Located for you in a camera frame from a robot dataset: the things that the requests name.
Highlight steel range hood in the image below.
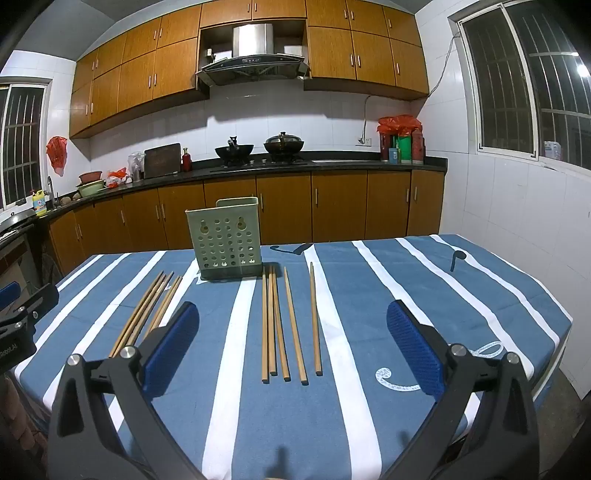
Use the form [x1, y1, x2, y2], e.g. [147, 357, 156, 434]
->
[196, 23, 311, 87]

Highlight red bag over bottles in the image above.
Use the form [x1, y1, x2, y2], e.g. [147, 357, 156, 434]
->
[378, 114, 423, 137]

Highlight wooden chopstick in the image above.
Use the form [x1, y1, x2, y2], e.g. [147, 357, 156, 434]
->
[139, 280, 172, 340]
[127, 272, 175, 347]
[116, 275, 168, 355]
[283, 267, 308, 385]
[109, 272, 164, 358]
[309, 262, 323, 375]
[145, 276, 183, 339]
[261, 267, 269, 384]
[271, 267, 291, 382]

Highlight black pot with lid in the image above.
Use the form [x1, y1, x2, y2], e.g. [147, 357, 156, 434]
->
[263, 132, 305, 161]

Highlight black wok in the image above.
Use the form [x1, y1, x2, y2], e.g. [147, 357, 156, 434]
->
[215, 136, 256, 167]

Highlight wooden upper kitchen cabinets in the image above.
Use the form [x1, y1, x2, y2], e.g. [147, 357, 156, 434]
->
[69, 0, 430, 139]

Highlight narrow barred window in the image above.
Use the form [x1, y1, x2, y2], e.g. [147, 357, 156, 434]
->
[0, 78, 51, 213]

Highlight white wall cable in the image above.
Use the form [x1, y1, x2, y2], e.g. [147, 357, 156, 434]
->
[362, 30, 462, 139]

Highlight hanging red plastic bag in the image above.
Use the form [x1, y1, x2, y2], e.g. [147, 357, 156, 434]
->
[46, 136, 68, 176]

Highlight wooden kitchen cabinets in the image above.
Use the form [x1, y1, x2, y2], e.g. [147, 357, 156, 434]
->
[48, 168, 446, 273]
[69, 0, 430, 139]

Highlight green perforated utensil holder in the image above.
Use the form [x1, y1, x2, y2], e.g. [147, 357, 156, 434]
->
[185, 197, 262, 281]

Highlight dark wooden cutting board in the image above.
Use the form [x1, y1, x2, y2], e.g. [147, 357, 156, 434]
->
[144, 143, 182, 179]

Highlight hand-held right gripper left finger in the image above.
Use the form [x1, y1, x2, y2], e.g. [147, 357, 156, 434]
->
[46, 301, 204, 480]

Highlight large barred window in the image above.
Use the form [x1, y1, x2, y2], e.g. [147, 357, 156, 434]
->
[448, 0, 591, 178]

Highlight black kitchen countertop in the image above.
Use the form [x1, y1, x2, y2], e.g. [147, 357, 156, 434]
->
[9, 157, 448, 223]

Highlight wooden lower kitchen cabinets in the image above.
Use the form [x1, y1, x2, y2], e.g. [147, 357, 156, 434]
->
[48, 168, 446, 273]

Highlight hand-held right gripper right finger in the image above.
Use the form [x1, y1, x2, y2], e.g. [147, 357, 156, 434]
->
[386, 299, 539, 480]

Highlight gas stove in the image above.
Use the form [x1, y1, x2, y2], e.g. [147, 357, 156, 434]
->
[210, 158, 317, 173]

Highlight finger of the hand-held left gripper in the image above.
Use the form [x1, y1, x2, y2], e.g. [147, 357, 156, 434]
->
[0, 282, 22, 311]
[16, 282, 60, 321]

